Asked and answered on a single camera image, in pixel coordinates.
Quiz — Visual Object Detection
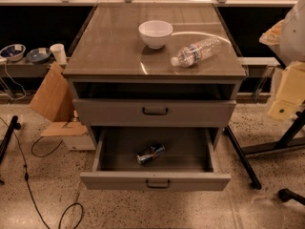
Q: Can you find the black stand leg left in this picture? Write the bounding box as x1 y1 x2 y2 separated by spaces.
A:
0 114 22 186

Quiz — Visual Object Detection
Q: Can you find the brown cardboard piece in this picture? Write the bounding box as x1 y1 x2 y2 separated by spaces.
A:
30 62 74 122

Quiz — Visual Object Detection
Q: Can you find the white paper cup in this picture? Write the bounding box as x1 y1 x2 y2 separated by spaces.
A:
50 43 67 65

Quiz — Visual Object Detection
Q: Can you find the grey drawer cabinet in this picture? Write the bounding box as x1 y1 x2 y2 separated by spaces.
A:
64 3 246 142

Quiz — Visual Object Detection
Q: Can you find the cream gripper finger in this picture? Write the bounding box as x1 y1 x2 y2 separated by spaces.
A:
267 61 305 121

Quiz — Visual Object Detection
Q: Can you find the blue bowl left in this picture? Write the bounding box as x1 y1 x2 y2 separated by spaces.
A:
0 44 26 62

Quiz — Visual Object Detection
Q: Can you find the low grey shelf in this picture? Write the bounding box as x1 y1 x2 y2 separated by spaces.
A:
0 57 55 78

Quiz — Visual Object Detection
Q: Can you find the flat cardboard sheet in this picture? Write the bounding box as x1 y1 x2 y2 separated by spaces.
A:
41 122 88 136

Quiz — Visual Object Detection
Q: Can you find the grey upper drawer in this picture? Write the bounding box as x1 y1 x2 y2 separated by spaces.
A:
73 99 236 127

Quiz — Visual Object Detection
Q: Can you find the blue bowl right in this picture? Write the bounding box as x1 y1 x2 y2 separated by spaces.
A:
26 48 51 64

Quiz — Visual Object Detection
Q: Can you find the blue bowl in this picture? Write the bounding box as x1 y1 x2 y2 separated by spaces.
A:
26 48 51 64
0 44 26 62

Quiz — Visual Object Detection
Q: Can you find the black floor cable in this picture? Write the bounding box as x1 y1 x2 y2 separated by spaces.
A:
0 116 85 229

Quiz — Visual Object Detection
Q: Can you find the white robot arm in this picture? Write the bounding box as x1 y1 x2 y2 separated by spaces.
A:
259 0 305 120

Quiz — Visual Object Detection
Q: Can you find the clear plastic water bottle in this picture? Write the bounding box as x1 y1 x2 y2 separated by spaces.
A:
171 36 222 68

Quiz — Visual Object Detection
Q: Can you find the open middle drawer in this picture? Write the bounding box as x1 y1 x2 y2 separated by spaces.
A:
81 127 231 191

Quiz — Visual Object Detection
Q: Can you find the white bowl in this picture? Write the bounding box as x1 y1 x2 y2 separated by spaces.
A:
138 20 173 49

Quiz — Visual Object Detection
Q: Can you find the black caster foot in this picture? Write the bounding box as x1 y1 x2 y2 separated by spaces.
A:
277 188 305 205

